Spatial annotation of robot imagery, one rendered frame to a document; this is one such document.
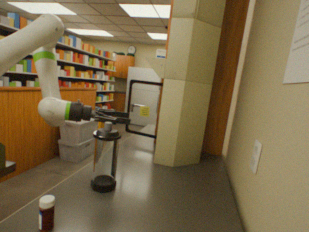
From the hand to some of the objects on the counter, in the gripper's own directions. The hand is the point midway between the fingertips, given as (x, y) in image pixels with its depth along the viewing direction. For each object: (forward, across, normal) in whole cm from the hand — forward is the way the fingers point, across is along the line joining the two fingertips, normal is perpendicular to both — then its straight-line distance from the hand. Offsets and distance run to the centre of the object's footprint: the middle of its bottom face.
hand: (124, 118), depth 101 cm
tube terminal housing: (+39, +5, +24) cm, 46 cm away
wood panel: (+53, +23, +26) cm, 63 cm away
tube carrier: (-8, -26, +20) cm, 34 cm away
